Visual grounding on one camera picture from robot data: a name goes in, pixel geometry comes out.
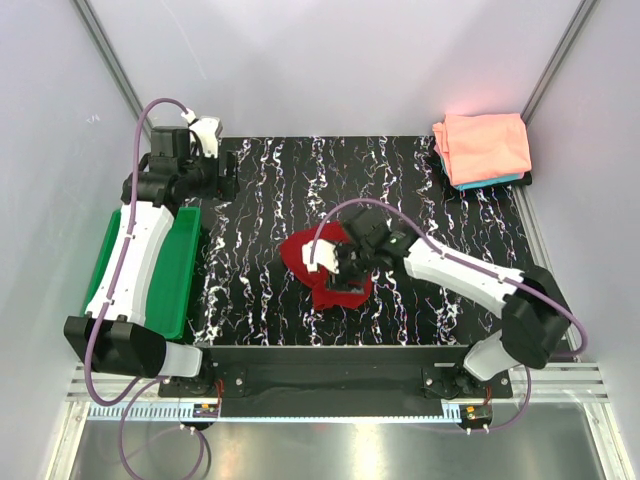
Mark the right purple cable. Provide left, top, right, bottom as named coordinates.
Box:
left=309, top=198, right=589, bottom=434

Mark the left aluminium frame post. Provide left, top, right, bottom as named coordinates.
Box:
left=70, top=0, right=144, bottom=120

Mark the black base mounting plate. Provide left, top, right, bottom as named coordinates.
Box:
left=158, top=346, right=513, bottom=409

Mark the folded teal t shirt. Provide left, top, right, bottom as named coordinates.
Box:
left=454, top=174, right=525, bottom=191

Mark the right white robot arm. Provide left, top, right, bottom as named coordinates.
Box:
left=305, top=209, right=570, bottom=397

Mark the aluminium rail profile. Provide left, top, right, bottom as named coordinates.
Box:
left=64, top=362, right=611, bottom=401

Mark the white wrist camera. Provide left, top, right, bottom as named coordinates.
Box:
left=301, top=239, right=339, bottom=274
left=181, top=109, right=223, bottom=158

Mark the red t shirt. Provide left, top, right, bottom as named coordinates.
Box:
left=280, top=222, right=373, bottom=311

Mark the green plastic tray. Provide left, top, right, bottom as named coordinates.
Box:
left=79, top=207, right=203, bottom=342

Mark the purple cable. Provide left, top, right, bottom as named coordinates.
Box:
left=309, top=198, right=589, bottom=434
left=82, top=97, right=214, bottom=479

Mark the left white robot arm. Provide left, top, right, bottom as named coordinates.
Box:
left=63, top=117, right=239, bottom=396

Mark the aluminium frame post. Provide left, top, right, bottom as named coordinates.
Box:
left=521, top=0, right=600, bottom=125
left=70, top=0, right=144, bottom=120

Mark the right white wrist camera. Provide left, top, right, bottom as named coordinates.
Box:
left=301, top=239, right=339, bottom=274

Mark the white slotted cable duct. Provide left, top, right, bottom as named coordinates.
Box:
left=87, top=402, right=466, bottom=424

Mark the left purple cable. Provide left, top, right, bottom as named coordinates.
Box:
left=82, top=97, right=214, bottom=479

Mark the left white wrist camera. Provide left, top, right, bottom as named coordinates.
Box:
left=181, top=109, right=223, bottom=158

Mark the folded salmon pink t shirt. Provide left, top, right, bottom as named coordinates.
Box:
left=432, top=113, right=532, bottom=185

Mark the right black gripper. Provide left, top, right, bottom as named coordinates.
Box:
left=325, top=241, right=376, bottom=296

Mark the right aluminium frame post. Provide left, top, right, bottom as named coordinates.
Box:
left=521, top=0, right=600, bottom=125

